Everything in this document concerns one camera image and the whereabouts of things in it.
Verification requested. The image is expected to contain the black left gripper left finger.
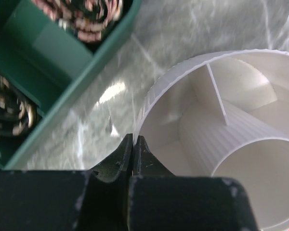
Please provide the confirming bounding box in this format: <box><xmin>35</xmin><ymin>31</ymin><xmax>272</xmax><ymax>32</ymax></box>
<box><xmin>0</xmin><ymin>134</ymin><xmax>133</xmax><ymax>231</ymax></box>

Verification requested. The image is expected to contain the dark floral rolled sock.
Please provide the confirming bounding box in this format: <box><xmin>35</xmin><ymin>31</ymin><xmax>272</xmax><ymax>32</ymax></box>
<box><xmin>32</xmin><ymin>0</ymin><xmax>124</xmax><ymax>43</ymax></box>

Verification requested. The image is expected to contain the green divided organizer tray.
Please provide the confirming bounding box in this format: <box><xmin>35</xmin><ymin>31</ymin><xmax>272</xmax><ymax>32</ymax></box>
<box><xmin>0</xmin><ymin>0</ymin><xmax>141</xmax><ymax>169</ymax></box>

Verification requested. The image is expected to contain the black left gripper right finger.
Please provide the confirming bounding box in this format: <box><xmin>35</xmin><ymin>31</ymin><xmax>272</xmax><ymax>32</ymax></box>
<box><xmin>127</xmin><ymin>136</ymin><xmax>258</xmax><ymax>231</ymax></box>

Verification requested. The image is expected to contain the white round pen holder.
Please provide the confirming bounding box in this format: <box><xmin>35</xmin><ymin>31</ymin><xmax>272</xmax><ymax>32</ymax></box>
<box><xmin>134</xmin><ymin>49</ymin><xmax>289</xmax><ymax>231</ymax></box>

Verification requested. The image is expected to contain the brown patterned rolled sock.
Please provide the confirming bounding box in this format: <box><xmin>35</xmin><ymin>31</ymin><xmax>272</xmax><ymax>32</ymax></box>
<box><xmin>0</xmin><ymin>75</ymin><xmax>40</xmax><ymax>138</ymax></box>

